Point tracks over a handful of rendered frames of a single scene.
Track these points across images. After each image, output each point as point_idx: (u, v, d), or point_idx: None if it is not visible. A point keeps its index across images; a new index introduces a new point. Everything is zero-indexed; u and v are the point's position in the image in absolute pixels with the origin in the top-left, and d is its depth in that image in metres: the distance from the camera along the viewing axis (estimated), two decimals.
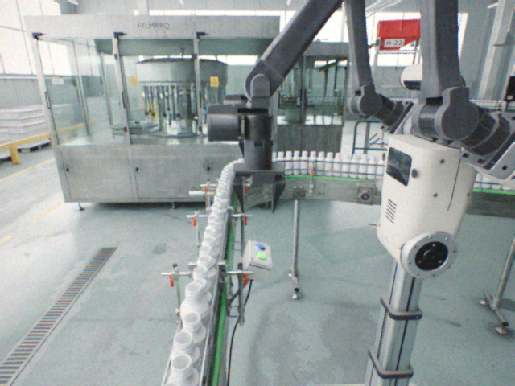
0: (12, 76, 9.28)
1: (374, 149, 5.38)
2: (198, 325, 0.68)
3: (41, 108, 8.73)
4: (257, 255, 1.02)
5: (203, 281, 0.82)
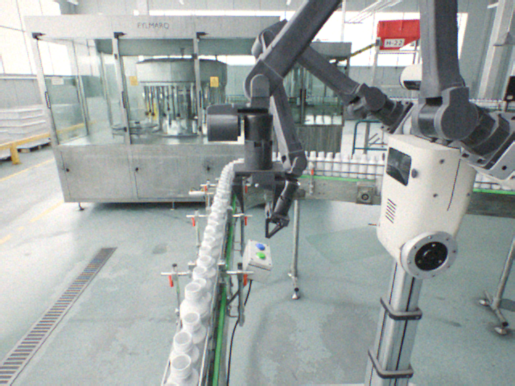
0: (12, 76, 9.28)
1: (374, 149, 5.38)
2: (197, 325, 0.68)
3: (41, 108, 8.73)
4: (257, 255, 1.02)
5: (203, 281, 0.82)
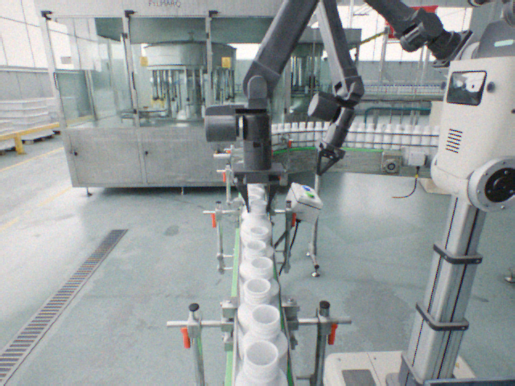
0: (15, 69, 9.21)
1: None
2: (266, 238, 0.61)
3: (44, 100, 8.66)
4: (305, 194, 0.95)
5: None
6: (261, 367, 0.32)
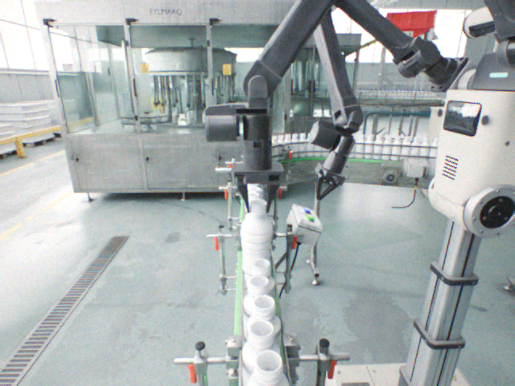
0: (16, 71, 9.23)
1: (384, 141, 5.33)
2: (268, 271, 0.64)
3: (45, 103, 8.68)
4: (306, 217, 0.97)
5: None
6: None
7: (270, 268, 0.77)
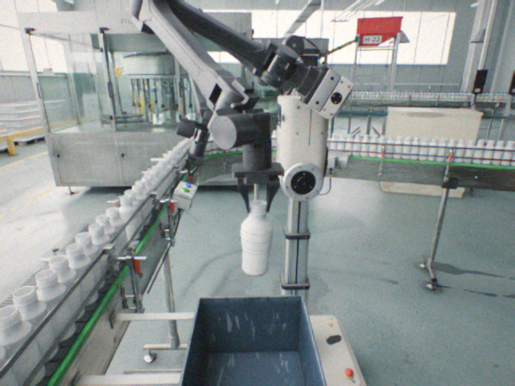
0: (10, 73, 9.59)
1: None
2: (117, 214, 0.99)
3: None
4: (182, 189, 1.33)
5: (129, 196, 1.12)
6: (52, 263, 0.70)
7: (136, 219, 1.13)
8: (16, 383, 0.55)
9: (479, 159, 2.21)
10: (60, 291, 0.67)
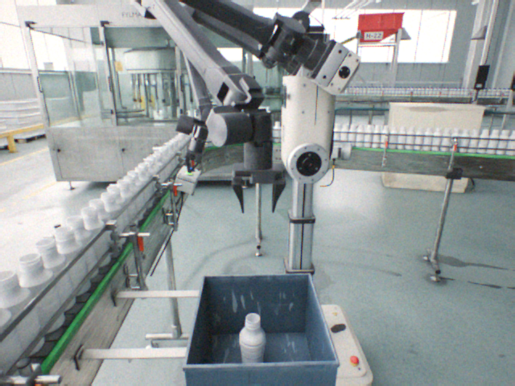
0: (10, 71, 9.57)
1: None
2: (125, 186, 1.03)
3: (38, 100, 9.02)
4: (185, 173, 1.31)
5: (132, 176, 1.11)
6: (69, 222, 0.74)
7: (139, 199, 1.11)
8: (39, 323, 0.59)
9: (484, 149, 2.19)
10: (77, 246, 0.71)
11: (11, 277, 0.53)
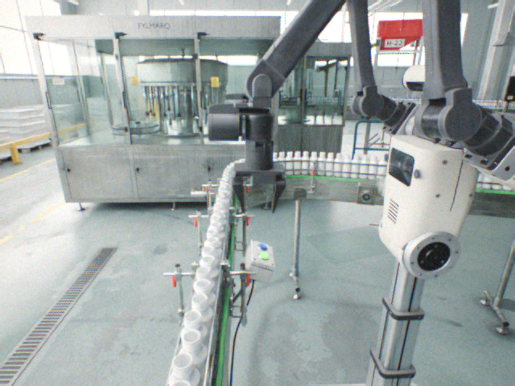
0: (13, 77, 9.28)
1: (374, 149, 5.38)
2: (205, 305, 0.74)
3: (41, 108, 8.74)
4: (259, 255, 1.02)
5: (206, 281, 0.82)
6: None
7: None
8: None
9: None
10: None
11: None
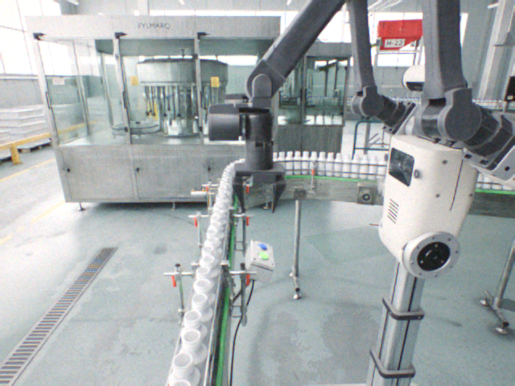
0: (13, 77, 9.29)
1: (374, 149, 5.38)
2: (205, 305, 0.74)
3: (41, 108, 8.74)
4: (259, 255, 1.03)
5: (206, 281, 0.82)
6: None
7: None
8: None
9: None
10: None
11: None
